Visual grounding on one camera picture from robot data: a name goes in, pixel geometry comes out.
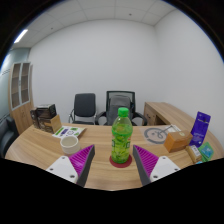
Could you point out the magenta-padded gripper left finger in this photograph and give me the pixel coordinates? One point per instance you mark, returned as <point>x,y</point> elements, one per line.
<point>61,166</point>

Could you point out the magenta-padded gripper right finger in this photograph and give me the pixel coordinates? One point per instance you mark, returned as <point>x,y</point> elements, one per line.
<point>165,166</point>

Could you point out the green drink bottle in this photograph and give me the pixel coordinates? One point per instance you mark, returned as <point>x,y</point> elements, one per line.
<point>121,140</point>

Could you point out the white and pink mug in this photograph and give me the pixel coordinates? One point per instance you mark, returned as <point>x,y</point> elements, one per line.
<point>70,146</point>

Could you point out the yellowish small packet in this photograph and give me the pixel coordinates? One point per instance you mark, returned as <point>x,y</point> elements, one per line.
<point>193,154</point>

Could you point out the printed white leaflet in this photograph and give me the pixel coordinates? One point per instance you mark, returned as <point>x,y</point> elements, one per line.
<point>68,132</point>

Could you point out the brown cardboard carton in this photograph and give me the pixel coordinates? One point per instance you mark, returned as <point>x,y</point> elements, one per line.
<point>50,125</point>

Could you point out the green packet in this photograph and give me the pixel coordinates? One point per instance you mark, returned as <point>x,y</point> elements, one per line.
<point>206,150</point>

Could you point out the flat round red coaster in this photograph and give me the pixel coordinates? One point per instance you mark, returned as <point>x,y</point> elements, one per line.
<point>115,164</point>

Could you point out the purple pouch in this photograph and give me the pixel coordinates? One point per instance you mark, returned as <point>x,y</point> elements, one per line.
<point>200,128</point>

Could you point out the wooden side desk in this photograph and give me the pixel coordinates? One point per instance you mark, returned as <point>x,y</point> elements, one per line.
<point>163,113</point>

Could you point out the small dark brown box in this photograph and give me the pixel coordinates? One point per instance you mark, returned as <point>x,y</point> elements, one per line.
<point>34,118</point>

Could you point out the black cardboard box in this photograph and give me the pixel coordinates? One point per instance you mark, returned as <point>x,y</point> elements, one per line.
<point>46,110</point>

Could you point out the black leather sofa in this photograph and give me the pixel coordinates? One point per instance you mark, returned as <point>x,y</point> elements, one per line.
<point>6,136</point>

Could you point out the black mesh office chair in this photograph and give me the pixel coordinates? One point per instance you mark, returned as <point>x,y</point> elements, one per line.
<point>101,118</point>

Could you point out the black visitor chair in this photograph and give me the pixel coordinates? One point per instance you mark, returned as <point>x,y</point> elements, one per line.
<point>84,105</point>

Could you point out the wooden shelf cabinet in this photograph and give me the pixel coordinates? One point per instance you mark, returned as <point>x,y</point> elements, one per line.
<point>21,110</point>

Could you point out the grey backpack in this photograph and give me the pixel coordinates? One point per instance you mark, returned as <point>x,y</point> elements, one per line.
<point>114,106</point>

